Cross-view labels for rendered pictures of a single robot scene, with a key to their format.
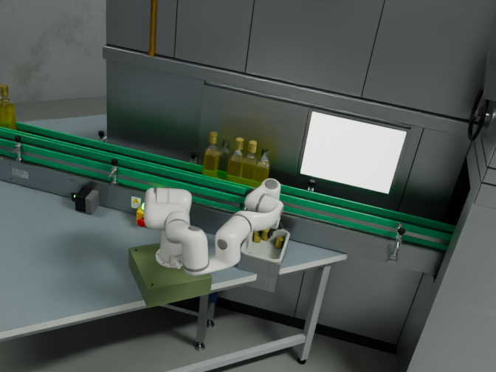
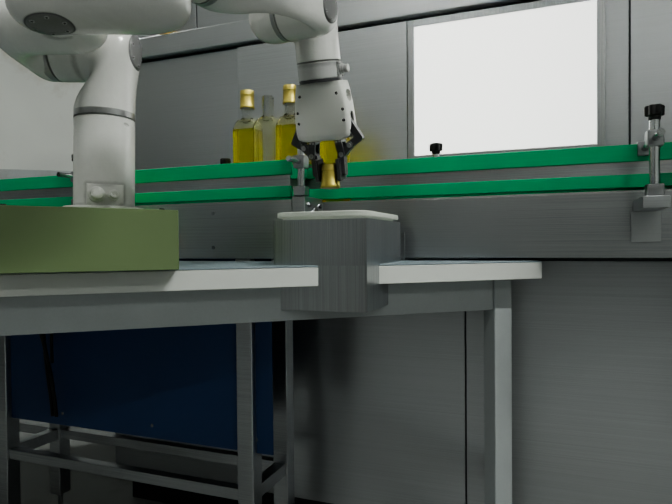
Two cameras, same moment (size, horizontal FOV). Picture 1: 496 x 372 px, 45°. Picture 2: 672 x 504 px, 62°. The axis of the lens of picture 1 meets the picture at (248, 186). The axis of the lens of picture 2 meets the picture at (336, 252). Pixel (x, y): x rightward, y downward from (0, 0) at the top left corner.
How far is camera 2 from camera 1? 190 cm
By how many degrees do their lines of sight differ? 33
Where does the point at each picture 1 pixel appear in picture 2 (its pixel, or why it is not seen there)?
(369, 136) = (527, 36)
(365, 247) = (579, 227)
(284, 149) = (378, 116)
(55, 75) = not seen: hidden behind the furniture
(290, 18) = not seen: outside the picture
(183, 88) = (212, 74)
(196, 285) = (133, 227)
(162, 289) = (26, 215)
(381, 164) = (565, 85)
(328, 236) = (486, 224)
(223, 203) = (259, 185)
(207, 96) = (245, 64)
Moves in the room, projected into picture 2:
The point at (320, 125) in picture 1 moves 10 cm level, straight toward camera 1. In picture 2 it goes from (433, 48) to (426, 33)
